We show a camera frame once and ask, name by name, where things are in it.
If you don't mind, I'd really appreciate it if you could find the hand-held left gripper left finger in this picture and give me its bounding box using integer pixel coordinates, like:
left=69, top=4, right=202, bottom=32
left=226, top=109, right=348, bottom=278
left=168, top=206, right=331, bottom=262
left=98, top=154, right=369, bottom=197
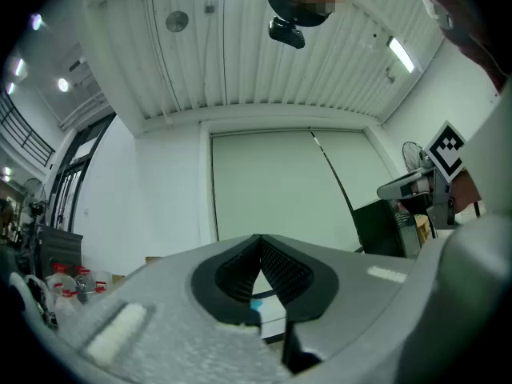
left=59, top=234, right=293, bottom=384

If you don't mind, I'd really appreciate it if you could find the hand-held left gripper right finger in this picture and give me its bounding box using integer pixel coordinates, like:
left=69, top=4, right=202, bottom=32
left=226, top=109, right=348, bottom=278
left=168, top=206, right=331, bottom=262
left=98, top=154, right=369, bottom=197
left=260, top=234, right=417, bottom=375

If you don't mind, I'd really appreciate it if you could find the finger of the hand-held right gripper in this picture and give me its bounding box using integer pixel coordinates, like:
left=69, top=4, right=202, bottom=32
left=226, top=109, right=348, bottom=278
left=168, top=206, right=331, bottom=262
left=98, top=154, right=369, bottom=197
left=376, top=168, right=436, bottom=201

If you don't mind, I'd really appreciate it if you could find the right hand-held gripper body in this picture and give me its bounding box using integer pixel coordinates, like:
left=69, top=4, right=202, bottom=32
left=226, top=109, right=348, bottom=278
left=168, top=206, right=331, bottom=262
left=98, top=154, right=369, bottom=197
left=418, top=120, right=468, bottom=231

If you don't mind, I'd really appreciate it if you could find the person's right forearm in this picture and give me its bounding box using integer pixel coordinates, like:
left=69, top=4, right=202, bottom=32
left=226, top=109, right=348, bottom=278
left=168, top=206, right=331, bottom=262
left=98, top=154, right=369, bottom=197
left=450, top=169, right=482, bottom=214

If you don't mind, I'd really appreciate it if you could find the black standing fan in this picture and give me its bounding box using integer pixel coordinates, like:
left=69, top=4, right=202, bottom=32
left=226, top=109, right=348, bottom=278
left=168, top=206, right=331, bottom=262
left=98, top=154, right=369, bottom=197
left=402, top=141, right=426, bottom=174
left=22, top=177, right=48, bottom=218

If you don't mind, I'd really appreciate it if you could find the black panel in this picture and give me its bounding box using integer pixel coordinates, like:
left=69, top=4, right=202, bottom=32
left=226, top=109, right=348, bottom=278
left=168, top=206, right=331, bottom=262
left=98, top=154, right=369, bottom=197
left=351, top=198, right=421, bottom=259

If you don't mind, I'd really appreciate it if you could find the long ceiling light panel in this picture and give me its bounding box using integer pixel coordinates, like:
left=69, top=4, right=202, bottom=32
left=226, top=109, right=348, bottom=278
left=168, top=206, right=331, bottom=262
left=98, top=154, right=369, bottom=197
left=386, top=36, right=416, bottom=74

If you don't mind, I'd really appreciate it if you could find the black low cabinet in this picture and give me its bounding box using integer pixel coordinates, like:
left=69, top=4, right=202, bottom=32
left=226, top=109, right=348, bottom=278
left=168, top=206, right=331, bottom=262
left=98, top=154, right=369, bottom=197
left=38, top=225, right=84, bottom=279

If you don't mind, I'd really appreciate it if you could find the wide white roller blind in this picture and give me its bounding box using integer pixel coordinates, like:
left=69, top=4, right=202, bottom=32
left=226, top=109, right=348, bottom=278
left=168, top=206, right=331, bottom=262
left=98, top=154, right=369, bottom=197
left=210, top=129, right=360, bottom=252

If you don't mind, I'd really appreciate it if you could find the person's red shirt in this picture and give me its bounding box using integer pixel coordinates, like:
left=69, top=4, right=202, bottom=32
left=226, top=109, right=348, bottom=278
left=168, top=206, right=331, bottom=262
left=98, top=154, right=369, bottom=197
left=404, top=0, right=512, bottom=94

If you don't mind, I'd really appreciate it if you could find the person's head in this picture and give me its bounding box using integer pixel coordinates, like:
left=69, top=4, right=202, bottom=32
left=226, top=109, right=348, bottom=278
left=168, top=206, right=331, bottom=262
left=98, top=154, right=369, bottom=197
left=261, top=0, right=357, bottom=27

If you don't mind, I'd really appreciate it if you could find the black metal railing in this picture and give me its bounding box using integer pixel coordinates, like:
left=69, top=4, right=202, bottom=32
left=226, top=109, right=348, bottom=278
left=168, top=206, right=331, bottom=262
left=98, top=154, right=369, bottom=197
left=0, top=90, right=56, bottom=167

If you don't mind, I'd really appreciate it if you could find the round grey ceiling speaker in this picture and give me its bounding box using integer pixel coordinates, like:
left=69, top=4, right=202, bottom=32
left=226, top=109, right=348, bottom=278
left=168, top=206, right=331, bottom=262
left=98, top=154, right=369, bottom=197
left=165, top=10, right=190, bottom=34

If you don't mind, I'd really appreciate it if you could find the black head-worn camera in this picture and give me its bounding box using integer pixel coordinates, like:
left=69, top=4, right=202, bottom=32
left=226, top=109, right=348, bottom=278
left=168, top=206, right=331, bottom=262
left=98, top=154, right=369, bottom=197
left=267, top=16, right=307, bottom=50

